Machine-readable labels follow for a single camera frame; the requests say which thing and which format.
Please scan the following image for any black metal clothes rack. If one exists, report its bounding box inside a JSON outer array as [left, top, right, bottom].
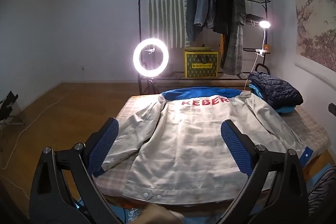
[[138, 0, 271, 95]]

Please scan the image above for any green striped wall hanging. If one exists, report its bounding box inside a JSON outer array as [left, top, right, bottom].
[[145, 0, 188, 48]]

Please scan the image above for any landscape wall mural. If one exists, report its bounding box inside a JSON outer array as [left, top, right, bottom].
[[293, 0, 336, 69]]

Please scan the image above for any zebra striped cloth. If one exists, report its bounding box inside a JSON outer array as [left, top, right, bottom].
[[307, 168, 336, 224]]

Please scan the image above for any ring light tripod stand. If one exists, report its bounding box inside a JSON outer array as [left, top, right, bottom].
[[145, 47, 158, 95]]

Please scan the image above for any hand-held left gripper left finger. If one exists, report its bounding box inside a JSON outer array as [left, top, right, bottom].
[[29, 117, 124, 224]]

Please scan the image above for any white clip lamp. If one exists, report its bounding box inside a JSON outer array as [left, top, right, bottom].
[[252, 20, 272, 56]]

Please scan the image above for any black folding stand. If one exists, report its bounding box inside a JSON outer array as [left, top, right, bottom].
[[0, 91, 25, 126]]

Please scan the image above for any bright blue folded garment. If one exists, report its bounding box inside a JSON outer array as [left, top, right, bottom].
[[249, 84, 297, 115]]

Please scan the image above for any grey plaid hanging coat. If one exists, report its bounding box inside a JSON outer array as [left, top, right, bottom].
[[220, 0, 247, 75]]

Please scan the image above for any navy puffer jacket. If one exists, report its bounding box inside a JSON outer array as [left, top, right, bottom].
[[247, 72, 304, 109]]

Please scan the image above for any black metal frame handle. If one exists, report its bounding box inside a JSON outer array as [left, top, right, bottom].
[[256, 63, 271, 75]]

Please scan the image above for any beige plaid blanket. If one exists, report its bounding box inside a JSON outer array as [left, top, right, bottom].
[[93, 95, 332, 203]]

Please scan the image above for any beige and blue work jacket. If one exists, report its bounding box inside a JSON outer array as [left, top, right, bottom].
[[101, 88, 314, 205]]

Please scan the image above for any black hanging coat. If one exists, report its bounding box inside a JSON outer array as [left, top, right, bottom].
[[212, 0, 229, 34]]

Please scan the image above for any white floor cable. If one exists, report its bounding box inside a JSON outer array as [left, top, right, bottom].
[[0, 88, 74, 169]]

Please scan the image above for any dark green hanging jacket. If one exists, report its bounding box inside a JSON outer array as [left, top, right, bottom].
[[185, 0, 199, 42]]

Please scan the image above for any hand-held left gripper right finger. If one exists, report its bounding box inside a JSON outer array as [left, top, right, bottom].
[[221, 119, 309, 224]]

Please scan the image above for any white lamp cable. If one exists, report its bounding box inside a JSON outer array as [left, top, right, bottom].
[[245, 55, 259, 93]]

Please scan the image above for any yellow and green box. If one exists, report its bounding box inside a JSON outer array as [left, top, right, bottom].
[[183, 48, 219, 79]]

